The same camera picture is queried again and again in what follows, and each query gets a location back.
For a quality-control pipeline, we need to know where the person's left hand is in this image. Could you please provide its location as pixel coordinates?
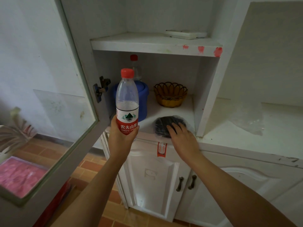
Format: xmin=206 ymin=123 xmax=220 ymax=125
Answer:
xmin=108 ymin=114 xmax=140 ymax=161

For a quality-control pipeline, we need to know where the blue plastic lidded container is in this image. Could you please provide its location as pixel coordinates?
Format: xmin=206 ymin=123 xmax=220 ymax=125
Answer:
xmin=111 ymin=80 xmax=150 ymax=122

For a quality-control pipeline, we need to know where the black item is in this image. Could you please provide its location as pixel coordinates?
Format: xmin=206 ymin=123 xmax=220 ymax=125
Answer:
xmin=154 ymin=115 xmax=193 ymax=139

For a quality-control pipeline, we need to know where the red label sticker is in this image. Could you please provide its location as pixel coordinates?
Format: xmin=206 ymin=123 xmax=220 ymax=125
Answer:
xmin=157 ymin=142 xmax=168 ymax=158

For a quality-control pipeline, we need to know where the white lower cabinet door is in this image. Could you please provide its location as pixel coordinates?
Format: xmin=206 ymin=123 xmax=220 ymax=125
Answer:
xmin=102 ymin=133 xmax=193 ymax=223
xmin=175 ymin=149 xmax=303 ymax=227

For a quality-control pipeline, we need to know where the person's left forearm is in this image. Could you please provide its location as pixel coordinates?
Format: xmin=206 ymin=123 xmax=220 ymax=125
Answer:
xmin=50 ymin=154 xmax=133 ymax=227

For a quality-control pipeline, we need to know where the white flat box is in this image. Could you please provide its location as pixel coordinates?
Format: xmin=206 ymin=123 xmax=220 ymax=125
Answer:
xmin=165 ymin=30 xmax=208 ymax=40

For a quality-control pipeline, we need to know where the clear plastic sheet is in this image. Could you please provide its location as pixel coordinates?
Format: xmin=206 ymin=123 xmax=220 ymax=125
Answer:
xmin=226 ymin=98 xmax=265 ymax=136

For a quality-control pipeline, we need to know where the glass cabinet door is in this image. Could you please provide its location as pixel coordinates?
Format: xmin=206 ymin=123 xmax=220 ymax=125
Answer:
xmin=0 ymin=0 xmax=112 ymax=227

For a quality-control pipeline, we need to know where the dark metal door hinge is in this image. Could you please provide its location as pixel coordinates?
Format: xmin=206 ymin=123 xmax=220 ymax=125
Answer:
xmin=92 ymin=76 xmax=111 ymax=103

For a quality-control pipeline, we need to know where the clear water bottle red label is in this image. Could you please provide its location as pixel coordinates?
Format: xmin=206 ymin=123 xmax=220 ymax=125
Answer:
xmin=116 ymin=68 xmax=140 ymax=140

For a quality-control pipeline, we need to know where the red board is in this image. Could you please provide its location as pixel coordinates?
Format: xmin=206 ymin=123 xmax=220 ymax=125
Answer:
xmin=33 ymin=178 xmax=72 ymax=227

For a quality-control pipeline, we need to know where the clear bottle with red cap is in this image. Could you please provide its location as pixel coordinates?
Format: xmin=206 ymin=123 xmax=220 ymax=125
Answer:
xmin=129 ymin=54 xmax=143 ymax=81

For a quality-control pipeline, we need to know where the person's right forearm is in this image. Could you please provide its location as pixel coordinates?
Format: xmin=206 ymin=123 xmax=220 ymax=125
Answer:
xmin=187 ymin=152 xmax=298 ymax=227

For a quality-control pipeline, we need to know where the pink mat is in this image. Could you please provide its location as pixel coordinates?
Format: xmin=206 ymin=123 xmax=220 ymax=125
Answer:
xmin=0 ymin=156 xmax=49 ymax=199

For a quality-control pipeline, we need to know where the amber woven plastic basket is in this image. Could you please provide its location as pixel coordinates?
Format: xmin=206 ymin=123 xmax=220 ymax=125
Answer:
xmin=153 ymin=82 xmax=188 ymax=108

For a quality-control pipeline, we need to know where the white cabinet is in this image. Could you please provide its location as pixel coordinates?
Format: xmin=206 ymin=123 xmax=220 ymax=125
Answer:
xmin=54 ymin=0 xmax=303 ymax=227

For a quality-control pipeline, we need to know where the person's right hand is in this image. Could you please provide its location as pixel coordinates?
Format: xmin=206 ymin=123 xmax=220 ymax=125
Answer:
xmin=166 ymin=122 xmax=202 ymax=164

